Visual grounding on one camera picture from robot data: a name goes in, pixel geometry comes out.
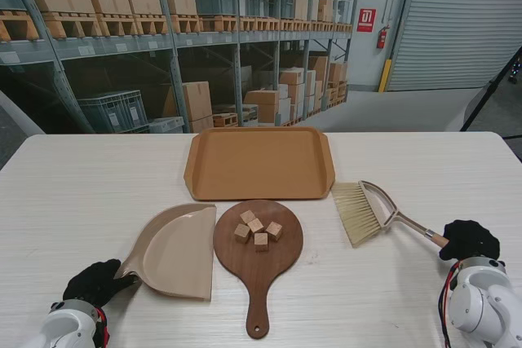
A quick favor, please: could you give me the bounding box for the grey metal warehouse rack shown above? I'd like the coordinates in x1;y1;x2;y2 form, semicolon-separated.
0;0;364;134

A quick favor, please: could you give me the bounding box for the red and black left arm cable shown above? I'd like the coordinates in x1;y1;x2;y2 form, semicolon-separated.
91;305;111;345

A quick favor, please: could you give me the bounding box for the red and black right arm cable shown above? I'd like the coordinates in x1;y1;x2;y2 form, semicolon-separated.
438;260;462;348

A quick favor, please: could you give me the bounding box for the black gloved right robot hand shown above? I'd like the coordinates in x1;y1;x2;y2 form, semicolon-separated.
438;219;501;262

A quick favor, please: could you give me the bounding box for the small orange pallet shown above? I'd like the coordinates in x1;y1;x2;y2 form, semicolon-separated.
212;112;239;128

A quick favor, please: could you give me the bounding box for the black tripod stand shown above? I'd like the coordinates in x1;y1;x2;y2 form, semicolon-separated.
460;46;522;133

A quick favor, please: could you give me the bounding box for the hand brush with wooden handle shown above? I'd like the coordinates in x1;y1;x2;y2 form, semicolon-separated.
330;179;449;249

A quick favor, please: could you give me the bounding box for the wide grey plastic crate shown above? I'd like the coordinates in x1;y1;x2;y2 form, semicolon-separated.
77;90;148;134

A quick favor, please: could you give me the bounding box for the round dark wooden cutting board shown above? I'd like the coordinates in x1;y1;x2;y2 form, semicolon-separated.
212;200;305;340

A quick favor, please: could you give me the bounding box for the red and black arm cable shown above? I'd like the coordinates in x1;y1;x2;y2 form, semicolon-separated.
91;305;111;345
438;260;462;348

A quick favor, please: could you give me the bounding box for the yellow bollard post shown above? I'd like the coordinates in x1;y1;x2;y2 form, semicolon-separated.
378;59;393;94

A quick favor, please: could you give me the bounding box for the pale grey plastic crate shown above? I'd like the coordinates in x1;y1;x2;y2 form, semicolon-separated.
148;117;185;134

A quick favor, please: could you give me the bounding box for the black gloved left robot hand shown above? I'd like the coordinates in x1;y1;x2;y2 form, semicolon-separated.
62;258;142;309

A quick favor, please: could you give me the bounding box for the wooden pallet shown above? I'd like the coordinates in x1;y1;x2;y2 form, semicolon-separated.
95;13;139;37
0;11;33;42
40;11;103;38

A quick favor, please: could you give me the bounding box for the red wall sign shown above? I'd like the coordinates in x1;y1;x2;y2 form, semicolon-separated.
357;8;375;33

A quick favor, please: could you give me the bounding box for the beige plastic dustpan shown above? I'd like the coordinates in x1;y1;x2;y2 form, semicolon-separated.
113;203;218;302

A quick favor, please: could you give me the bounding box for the orange-brown plastic tray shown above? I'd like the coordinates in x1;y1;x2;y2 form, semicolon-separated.
183;126;338;202

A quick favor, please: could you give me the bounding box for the grey roller shutter door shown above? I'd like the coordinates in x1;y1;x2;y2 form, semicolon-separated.
386;0;522;93

